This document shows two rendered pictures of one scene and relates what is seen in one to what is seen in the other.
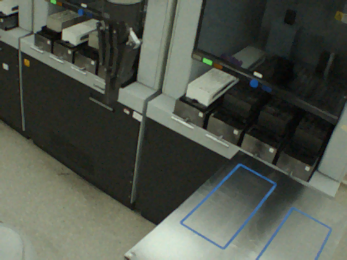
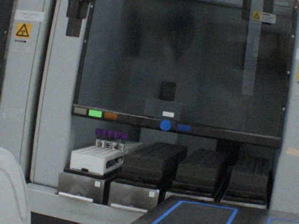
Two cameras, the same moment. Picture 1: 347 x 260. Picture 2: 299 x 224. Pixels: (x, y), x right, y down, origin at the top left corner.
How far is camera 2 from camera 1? 0.83 m
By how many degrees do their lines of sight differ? 36
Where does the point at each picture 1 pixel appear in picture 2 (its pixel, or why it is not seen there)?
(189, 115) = (80, 190)
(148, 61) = (8, 138)
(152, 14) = (14, 68)
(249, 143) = not seen: hidden behind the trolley
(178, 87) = (54, 166)
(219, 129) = (127, 197)
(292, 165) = not seen: hidden behind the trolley
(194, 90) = (81, 157)
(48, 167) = not seen: outside the picture
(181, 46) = (54, 104)
